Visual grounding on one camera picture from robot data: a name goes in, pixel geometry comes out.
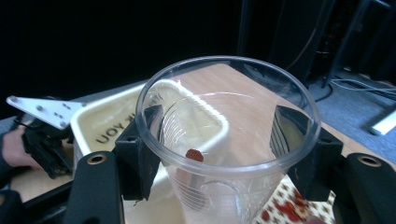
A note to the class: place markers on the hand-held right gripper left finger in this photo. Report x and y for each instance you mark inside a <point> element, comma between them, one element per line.
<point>138,155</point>

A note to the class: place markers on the white desk frame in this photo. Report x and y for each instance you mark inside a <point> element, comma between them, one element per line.
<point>384,123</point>

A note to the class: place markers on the cream plastic bin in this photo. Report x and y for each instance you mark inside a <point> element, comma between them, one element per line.
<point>146,214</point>

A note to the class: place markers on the black equipment rack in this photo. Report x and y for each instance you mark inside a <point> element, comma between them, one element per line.
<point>305,34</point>

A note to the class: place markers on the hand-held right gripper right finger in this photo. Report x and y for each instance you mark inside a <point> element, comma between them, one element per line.
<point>314,161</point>

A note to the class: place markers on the black metal stand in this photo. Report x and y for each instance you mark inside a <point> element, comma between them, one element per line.
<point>245,28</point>

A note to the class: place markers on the pile of red food pieces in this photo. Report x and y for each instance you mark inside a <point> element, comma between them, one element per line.
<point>289,210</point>

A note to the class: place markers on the cream strainer bowl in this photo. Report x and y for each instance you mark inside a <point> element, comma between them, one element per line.
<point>323,205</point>

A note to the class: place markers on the small clear plastic cup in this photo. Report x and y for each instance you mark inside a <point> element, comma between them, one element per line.
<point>236,193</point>

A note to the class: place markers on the small brown pretzel snack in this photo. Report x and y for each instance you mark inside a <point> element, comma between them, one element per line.
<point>195,155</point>

